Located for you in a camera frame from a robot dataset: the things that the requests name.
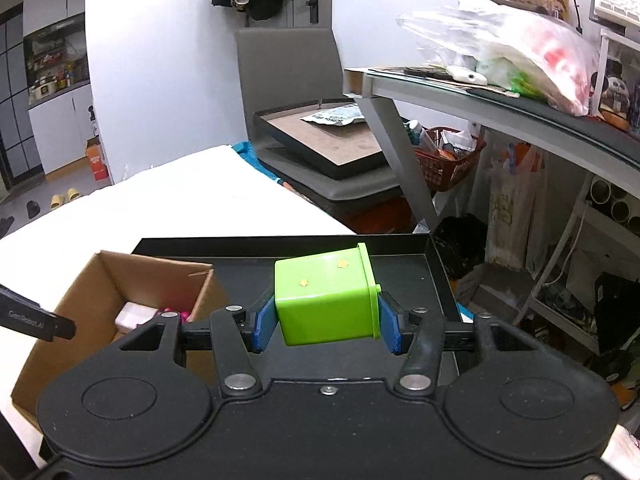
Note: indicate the printed plastic packet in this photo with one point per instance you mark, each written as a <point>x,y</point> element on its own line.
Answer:
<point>332,115</point>

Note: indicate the black plastic bag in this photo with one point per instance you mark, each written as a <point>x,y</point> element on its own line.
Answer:
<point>460,245</point>

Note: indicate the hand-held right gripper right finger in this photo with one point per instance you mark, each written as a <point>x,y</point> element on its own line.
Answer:
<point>390,327</point>

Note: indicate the clear plastic bag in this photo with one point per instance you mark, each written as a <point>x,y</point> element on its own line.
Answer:
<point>525,45</point>

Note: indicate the beige slipper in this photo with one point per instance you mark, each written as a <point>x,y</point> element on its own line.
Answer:
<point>56,201</point>
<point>73,194</point>

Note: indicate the white shelf rack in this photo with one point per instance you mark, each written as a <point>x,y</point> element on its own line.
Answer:
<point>560,260</point>

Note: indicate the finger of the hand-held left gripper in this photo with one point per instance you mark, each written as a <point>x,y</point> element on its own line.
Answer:
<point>35,317</point>

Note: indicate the brown cardboard box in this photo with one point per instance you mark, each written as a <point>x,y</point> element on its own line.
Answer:
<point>90,285</point>

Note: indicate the pink figurine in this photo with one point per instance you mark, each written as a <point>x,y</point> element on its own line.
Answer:
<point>186,316</point>

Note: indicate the skull-faced figurine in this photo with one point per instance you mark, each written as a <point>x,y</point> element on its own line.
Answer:
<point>615,92</point>

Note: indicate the orange cardboard box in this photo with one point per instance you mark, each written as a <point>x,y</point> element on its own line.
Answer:
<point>97,160</point>

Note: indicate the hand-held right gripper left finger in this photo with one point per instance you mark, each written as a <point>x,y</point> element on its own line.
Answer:
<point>264,325</point>

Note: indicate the black plastic tray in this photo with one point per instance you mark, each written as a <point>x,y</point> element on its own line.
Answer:
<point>410,280</point>

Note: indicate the grey chair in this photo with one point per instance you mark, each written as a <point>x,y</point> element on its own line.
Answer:
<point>285,70</point>

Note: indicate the black picture frame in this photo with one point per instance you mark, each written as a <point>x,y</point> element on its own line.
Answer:
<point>320,145</point>

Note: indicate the white power adapter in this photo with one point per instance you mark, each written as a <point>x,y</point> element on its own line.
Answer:
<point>132,316</point>

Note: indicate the grey desk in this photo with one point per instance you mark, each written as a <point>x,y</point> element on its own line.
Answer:
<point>500,110</point>

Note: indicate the white tote bag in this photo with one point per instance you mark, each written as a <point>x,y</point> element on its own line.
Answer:
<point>510,210</point>

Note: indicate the black box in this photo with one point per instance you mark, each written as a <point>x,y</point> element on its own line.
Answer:
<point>617,310</point>

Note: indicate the teal printed blanket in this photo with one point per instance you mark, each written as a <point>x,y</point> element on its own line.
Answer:
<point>255,160</point>

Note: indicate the green plastic container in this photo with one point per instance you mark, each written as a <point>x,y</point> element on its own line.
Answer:
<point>325,305</point>

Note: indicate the black shoe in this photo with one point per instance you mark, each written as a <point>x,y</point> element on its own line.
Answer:
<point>33,209</point>

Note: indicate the white cabinet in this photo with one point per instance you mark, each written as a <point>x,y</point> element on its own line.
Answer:
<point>60,130</point>

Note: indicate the red-brown plastic basket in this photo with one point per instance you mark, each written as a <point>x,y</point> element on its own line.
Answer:
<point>450,170</point>

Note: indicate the cardboard tube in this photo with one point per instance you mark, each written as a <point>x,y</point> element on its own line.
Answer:
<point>621,210</point>
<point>600,189</point>

